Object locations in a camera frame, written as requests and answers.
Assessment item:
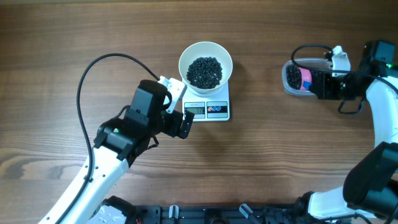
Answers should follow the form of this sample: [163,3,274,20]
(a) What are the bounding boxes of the pink scoop with blue handle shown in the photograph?
[299,68,312,90]

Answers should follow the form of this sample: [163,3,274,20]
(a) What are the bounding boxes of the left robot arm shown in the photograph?
[41,77,193,223]

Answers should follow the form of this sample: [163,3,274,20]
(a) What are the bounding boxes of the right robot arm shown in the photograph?
[290,40,397,223]

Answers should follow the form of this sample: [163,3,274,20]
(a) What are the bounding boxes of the white digital kitchen scale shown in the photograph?
[182,83,230,122]

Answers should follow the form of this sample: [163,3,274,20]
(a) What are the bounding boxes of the black beans in bowl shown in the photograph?
[187,57,223,90]

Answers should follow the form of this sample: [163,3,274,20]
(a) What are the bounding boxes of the white bowl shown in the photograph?
[178,41,233,94]

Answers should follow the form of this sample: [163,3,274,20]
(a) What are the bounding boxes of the clear plastic container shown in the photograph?
[282,58,331,96]

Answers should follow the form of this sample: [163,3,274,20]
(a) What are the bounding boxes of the left black camera cable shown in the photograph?
[54,53,161,224]

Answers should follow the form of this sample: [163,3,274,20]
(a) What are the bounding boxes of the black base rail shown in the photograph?
[93,195,312,224]

